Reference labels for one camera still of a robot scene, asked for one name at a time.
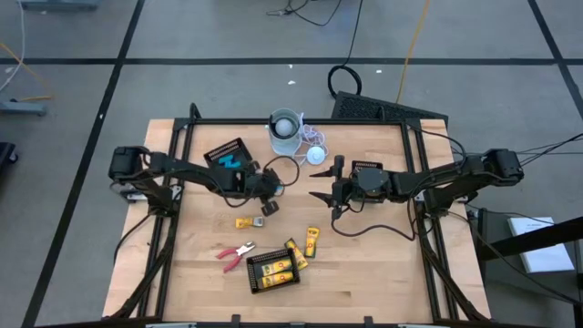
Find black cable bundle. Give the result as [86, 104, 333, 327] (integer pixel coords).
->
[517, 130, 583, 168]

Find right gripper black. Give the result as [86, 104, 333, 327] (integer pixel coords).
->
[308, 155, 392, 221]

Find right arm silver base plate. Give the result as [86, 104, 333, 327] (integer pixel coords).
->
[414, 189, 478, 205]

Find black cable with coil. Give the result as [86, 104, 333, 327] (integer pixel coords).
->
[327, 0, 365, 99]

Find red-handled pliers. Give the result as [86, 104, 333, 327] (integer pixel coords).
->
[215, 241, 257, 274]

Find left arm wrist cable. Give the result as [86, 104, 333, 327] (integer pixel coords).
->
[262, 155, 302, 189]

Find black perforated panel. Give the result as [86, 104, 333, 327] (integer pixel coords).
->
[330, 90, 450, 127]

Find white floor cable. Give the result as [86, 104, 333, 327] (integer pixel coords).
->
[0, 0, 26, 92]

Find left arm base cable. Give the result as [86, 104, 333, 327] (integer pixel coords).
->
[112, 211, 154, 266]

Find black slotted plastic basket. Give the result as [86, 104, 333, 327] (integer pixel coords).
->
[245, 248, 302, 295]
[202, 138, 254, 172]
[350, 159, 384, 175]

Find yellow crayon box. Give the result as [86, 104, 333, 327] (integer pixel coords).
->
[284, 237, 310, 272]
[261, 271, 295, 289]
[303, 226, 322, 259]

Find left arm silver base plate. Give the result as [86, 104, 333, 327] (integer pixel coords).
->
[118, 183, 184, 202]

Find yellow hanging cable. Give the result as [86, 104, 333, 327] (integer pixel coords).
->
[394, 0, 433, 104]

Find black cable with plug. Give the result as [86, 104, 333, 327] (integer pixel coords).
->
[266, 0, 341, 27]

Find white round puck device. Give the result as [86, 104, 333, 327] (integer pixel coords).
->
[306, 145, 328, 166]

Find yellow floor cable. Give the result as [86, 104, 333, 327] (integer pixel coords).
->
[0, 40, 56, 104]

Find grey furniture foot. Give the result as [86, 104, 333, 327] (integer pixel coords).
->
[0, 100, 49, 118]
[17, 0, 99, 12]

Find black caster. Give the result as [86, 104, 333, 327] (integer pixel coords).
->
[0, 141, 20, 172]

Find clear plastic pitcher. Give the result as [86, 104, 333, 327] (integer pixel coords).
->
[267, 107, 305, 159]

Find white coiled cord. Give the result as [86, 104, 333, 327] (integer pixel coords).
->
[291, 111, 330, 168]

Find white booklet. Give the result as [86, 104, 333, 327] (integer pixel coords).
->
[506, 216, 576, 274]

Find black beam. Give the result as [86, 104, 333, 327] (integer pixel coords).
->
[477, 215, 583, 261]

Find arm wrist cable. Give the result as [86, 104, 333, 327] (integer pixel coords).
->
[262, 155, 302, 189]
[331, 200, 418, 241]

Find black aluminium table frame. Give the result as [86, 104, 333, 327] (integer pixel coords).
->
[107, 102, 491, 328]

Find white ball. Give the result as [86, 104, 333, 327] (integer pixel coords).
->
[275, 117, 296, 138]

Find right arm wrist cable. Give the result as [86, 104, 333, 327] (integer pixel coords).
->
[331, 200, 418, 241]

